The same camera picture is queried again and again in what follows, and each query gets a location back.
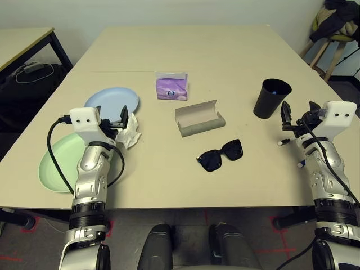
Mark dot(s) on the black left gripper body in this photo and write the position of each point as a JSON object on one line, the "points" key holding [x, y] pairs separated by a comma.
{"points": [[108, 126]]}

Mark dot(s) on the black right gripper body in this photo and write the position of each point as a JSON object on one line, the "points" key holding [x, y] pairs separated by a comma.
{"points": [[305, 123]]}

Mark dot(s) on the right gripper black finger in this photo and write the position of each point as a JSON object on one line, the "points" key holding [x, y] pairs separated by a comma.
{"points": [[286, 115], [313, 107]]}

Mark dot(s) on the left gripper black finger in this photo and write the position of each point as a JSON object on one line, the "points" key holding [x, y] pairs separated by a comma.
{"points": [[98, 109], [125, 118]]}

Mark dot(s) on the white tissue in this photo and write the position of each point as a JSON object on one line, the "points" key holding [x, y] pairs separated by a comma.
{"points": [[129, 135]]}

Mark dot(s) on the light green plate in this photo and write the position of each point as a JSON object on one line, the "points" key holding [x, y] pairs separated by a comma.
{"points": [[59, 163]]}

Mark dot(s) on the grey glasses case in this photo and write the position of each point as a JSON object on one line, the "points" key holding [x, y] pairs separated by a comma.
{"points": [[197, 123]]}

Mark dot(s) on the black sunglasses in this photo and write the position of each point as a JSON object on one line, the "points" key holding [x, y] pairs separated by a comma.
{"points": [[213, 161]]}

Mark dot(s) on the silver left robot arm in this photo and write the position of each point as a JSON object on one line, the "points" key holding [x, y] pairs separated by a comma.
{"points": [[90, 168]]}

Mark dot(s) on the light blue plate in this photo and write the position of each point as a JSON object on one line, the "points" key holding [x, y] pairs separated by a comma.
{"points": [[112, 101]]}

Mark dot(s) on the black plastic cup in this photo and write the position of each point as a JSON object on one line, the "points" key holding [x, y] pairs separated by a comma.
{"points": [[267, 104]]}

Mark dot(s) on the wooden stool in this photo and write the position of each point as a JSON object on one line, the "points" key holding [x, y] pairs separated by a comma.
{"points": [[320, 54]]}

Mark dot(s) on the purple tissue pack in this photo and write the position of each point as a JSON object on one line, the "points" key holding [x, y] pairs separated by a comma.
{"points": [[171, 87]]}

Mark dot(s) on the black tripod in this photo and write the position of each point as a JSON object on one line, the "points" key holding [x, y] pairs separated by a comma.
{"points": [[347, 56]]}

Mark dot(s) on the black bag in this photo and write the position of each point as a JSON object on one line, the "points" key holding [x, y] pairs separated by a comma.
{"points": [[28, 95]]}

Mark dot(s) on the yellow-green seat cushion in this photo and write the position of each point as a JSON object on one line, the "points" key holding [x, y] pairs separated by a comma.
{"points": [[341, 37]]}

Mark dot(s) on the grey power adapter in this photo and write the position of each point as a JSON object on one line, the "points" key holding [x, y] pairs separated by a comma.
{"points": [[33, 67]]}

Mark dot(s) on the beige garment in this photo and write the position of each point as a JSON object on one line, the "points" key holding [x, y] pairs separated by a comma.
{"points": [[348, 29]]}

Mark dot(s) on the dark jacket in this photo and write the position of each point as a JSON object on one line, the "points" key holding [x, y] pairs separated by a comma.
{"points": [[337, 17]]}

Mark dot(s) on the dark robot left leg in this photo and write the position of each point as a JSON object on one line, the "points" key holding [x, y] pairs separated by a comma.
{"points": [[156, 247]]}

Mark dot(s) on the dark robot leg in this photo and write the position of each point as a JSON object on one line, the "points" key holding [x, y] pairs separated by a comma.
{"points": [[233, 247], [156, 247]]}

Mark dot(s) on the dark robot right leg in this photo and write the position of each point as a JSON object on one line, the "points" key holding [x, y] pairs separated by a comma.
{"points": [[233, 247]]}

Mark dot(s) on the grey robot torso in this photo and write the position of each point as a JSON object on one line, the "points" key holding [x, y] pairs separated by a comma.
{"points": [[197, 267]]}

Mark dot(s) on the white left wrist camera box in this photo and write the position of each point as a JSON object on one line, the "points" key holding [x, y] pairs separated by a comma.
{"points": [[84, 118]]}

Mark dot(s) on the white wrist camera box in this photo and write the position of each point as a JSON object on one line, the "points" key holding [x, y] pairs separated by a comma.
{"points": [[84, 118], [340, 115]]}

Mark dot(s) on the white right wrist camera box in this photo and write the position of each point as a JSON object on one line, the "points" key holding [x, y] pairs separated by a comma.
{"points": [[340, 115]]}

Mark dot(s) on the beige side table black frame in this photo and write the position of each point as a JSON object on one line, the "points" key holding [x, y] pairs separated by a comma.
{"points": [[22, 42]]}

